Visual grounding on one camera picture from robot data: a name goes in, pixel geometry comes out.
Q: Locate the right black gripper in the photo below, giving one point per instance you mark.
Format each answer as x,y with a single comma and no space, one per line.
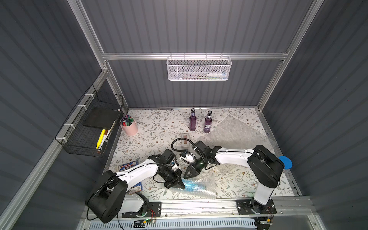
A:
197,165

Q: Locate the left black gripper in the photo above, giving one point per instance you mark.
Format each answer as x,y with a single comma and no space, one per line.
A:
172,177

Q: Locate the blue liquid glass bottle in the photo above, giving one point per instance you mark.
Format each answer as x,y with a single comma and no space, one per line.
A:
193,187

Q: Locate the dark purple labelled bottle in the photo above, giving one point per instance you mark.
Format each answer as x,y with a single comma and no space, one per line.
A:
208,122

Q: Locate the white tape dispenser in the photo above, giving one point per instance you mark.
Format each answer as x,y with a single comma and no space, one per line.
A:
185,143

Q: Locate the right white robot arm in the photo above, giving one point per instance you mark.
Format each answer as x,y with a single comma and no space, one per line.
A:
265,166

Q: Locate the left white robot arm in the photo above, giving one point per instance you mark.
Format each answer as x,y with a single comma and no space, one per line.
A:
109,198

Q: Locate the blue sticker sheet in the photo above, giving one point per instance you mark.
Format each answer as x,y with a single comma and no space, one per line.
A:
136,188

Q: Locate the purple liquid glass bottle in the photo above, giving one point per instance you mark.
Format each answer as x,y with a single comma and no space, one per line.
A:
192,120

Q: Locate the pink marker cup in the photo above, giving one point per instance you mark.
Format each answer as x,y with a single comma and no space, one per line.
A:
129,125

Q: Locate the yellow highlighter in basket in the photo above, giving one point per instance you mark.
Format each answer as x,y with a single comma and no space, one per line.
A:
101,137

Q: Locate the blue-lid pencil jar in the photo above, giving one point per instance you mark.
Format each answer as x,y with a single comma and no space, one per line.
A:
287,162

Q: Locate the black notebook in basket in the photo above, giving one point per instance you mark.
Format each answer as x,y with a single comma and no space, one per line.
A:
102,118

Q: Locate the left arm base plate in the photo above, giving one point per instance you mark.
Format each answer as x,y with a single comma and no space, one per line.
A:
150,210

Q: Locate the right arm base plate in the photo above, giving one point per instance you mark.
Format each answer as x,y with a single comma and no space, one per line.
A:
249,206

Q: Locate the white ventilated cable duct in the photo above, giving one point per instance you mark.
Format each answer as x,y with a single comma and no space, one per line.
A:
177,224

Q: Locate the black wire wall basket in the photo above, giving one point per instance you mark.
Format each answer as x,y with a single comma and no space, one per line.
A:
88,129

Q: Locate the white wire wall basket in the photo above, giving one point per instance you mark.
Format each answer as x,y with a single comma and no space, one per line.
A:
198,68

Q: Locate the aluminium front rail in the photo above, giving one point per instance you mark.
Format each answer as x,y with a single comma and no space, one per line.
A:
227,207

